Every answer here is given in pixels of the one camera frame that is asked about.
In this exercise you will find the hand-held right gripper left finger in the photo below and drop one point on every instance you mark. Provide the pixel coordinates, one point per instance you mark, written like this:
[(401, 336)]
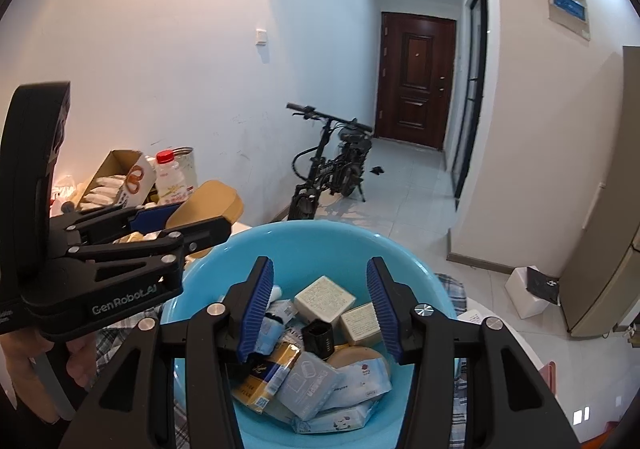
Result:
[(255, 314)]

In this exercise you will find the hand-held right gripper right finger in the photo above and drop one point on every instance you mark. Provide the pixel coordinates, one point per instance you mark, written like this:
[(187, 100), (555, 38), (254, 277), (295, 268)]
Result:
[(385, 309)]

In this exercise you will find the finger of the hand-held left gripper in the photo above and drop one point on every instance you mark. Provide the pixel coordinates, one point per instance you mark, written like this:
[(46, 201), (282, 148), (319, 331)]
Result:
[(155, 216), (200, 231)]

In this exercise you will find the small black box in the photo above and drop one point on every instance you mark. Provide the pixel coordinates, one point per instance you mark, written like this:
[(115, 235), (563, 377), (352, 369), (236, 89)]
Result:
[(319, 339)]

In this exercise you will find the grey-blue printed box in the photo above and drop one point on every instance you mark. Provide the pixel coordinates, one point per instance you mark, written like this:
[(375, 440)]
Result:
[(305, 381)]

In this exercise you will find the blue plastic basin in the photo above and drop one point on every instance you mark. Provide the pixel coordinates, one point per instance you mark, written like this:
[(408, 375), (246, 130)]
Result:
[(320, 249)]

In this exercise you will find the person's left hand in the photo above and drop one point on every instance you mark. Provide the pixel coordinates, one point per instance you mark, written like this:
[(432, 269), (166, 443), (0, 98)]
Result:
[(82, 359)]

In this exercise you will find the white blue packet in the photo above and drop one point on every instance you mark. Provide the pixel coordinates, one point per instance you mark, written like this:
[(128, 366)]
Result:
[(280, 311)]

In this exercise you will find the beige square box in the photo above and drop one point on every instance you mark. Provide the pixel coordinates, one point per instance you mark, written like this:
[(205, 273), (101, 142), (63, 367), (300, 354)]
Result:
[(360, 324)]

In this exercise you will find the red cap milk bottle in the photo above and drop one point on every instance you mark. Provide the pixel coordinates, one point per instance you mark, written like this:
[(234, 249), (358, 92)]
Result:
[(170, 179)]

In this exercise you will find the open cardboard box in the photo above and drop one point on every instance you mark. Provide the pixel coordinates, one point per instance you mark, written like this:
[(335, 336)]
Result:
[(132, 179)]

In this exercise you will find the white square box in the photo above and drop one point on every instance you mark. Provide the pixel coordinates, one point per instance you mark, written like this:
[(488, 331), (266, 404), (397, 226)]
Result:
[(325, 299)]

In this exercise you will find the gold navy box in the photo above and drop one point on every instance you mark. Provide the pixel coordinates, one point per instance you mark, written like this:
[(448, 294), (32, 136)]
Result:
[(270, 374)]

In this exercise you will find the blue plaid cloth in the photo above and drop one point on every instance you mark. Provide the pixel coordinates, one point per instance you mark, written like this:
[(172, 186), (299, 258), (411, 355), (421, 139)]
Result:
[(452, 289)]

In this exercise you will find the panda print tissue packet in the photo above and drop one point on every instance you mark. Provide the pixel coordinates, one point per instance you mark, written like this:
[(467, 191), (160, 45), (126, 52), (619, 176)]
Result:
[(335, 421)]

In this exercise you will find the white trash bin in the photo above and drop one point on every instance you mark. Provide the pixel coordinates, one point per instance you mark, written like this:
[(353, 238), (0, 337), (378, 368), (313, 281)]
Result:
[(522, 296)]

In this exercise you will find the black slippers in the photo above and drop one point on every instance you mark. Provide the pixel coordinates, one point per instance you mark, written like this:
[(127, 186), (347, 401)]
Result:
[(376, 170)]

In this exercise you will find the black bicycle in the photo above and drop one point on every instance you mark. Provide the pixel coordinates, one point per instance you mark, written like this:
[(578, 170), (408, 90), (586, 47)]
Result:
[(330, 174)]

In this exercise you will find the beige refrigerator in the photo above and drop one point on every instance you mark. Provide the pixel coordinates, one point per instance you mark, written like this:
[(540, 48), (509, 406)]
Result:
[(610, 254)]

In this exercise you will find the brown door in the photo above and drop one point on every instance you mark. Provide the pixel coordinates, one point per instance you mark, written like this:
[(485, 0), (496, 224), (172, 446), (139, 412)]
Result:
[(415, 79)]

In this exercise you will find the black framed glass door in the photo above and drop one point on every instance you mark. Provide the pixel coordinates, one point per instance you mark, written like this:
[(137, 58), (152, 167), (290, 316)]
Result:
[(470, 79)]

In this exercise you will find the white light switch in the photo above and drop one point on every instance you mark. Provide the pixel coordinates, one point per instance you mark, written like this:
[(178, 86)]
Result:
[(261, 37)]

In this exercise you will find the white wall socket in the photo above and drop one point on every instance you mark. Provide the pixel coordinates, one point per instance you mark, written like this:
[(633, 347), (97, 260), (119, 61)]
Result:
[(581, 415)]

